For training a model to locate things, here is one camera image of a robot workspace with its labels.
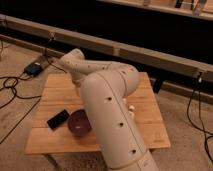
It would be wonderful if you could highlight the wooden table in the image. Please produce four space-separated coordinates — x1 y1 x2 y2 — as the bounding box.
25 72 170 154

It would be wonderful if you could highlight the black cable right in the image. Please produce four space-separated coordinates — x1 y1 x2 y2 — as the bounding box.
186 74 213 164

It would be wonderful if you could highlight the long wooden beam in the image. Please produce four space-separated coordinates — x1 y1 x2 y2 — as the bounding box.
0 14 213 83

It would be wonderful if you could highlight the purple bowl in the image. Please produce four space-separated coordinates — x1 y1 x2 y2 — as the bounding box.
67 109 91 137

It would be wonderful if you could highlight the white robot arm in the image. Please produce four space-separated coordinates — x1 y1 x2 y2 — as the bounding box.
60 49 159 171

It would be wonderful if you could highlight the black rectangular phone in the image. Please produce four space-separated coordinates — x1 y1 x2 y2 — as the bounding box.
47 110 69 130

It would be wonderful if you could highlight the white plastic bottle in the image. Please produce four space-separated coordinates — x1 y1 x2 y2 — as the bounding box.
128 105 135 118

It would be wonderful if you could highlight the black floor cable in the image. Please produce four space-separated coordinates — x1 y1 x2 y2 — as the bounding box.
0 53 68 145

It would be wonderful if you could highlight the black power adapter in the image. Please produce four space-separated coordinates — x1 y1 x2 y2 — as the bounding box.
24 62 43 76

